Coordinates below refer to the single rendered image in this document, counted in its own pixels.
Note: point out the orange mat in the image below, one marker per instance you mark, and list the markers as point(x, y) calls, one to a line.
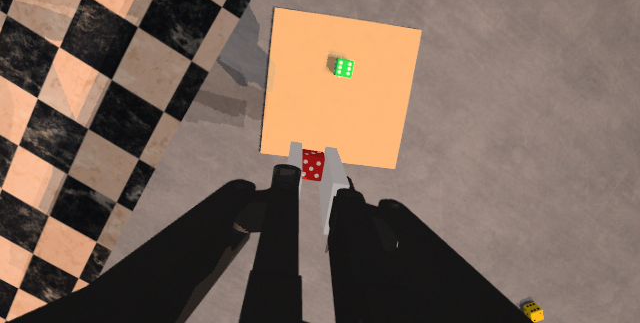
point(361, 116)

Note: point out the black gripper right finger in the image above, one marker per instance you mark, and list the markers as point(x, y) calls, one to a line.
point(447, 288)

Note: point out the red die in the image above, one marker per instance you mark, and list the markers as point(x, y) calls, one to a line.
point(312, 164)

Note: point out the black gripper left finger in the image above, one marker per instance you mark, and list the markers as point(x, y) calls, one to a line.
point(166, 278)

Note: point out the green die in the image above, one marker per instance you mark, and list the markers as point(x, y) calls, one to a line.
point(343, 67)

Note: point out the yellow die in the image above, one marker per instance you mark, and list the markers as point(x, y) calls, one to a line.
point(533, 311)

